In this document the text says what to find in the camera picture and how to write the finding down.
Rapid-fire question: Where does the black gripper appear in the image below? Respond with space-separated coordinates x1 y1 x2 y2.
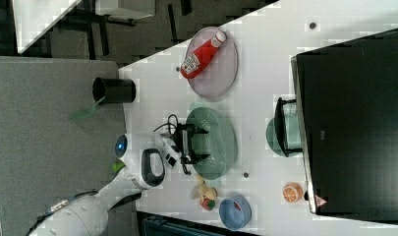
172 123 208 164

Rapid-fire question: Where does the green plastic strainer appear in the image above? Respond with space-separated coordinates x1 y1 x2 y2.
186 106 238 180

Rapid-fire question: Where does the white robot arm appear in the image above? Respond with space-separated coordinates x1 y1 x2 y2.
27 124 208 236

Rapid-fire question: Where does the peeled banana toy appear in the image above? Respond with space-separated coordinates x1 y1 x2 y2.
190 174 217 202

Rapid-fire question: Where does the red strawberry toy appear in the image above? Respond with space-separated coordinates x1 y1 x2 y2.
201 199 215 210

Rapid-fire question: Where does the grey round plate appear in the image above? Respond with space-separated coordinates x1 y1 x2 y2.
187 32 239 99

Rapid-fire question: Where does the blue bowl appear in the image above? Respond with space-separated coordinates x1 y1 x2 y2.
219 195 252 231

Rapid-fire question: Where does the red ketchup bottle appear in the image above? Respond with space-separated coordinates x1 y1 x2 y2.
181 30 227 80

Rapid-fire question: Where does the black cylinder container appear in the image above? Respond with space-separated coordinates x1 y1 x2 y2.
92 78 137 104

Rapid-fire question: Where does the green plastic cup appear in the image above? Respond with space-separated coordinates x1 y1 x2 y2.
265 114 302 157

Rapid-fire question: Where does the orange slice toy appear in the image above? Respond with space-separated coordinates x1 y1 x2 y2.
282 182 304 203

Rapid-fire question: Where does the green plastic spatula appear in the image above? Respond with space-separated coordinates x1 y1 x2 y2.
69 97 105 121

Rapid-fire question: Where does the black toaster oven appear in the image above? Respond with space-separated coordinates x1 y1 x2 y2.
274 29 398 225

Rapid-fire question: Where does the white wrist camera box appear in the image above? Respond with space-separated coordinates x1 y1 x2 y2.
159 134 182 169

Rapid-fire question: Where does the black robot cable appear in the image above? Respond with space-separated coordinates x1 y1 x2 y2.
152 113 192 176

